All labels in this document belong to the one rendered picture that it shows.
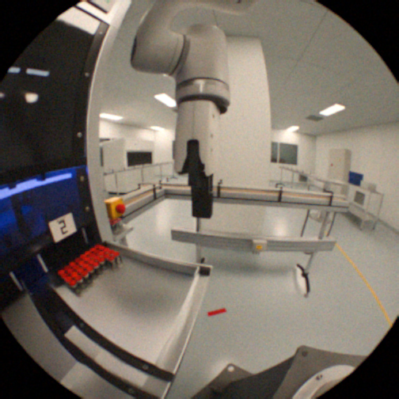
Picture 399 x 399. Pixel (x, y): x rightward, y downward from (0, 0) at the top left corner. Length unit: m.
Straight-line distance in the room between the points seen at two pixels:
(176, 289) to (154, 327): 0.12
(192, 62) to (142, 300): 0.45
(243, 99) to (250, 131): 0.39
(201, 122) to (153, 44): 0.13
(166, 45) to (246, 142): 1.52
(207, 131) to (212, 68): 0.10
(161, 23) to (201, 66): 0.08
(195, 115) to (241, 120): 1.53
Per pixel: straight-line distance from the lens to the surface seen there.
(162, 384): 0.31
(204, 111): 0.19
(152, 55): 0.22
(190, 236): 1.31
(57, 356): 0.40
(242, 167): 1.66
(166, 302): 0.36
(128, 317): 0.36
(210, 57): 0.24
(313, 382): 0.37
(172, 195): 1.19
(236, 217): 1.80
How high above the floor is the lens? 1.18
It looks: 17 degrees down
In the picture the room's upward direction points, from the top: straight up
